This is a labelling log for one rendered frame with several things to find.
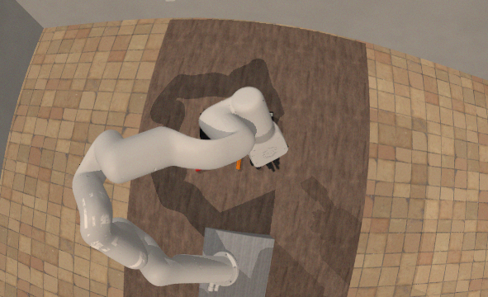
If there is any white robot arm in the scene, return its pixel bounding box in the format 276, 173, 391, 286
72, 87, 275, 291

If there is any black rack of bins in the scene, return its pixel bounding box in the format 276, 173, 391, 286
200, 111, 273, 139

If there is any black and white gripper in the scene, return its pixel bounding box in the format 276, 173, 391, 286
249, 121, 288, 172

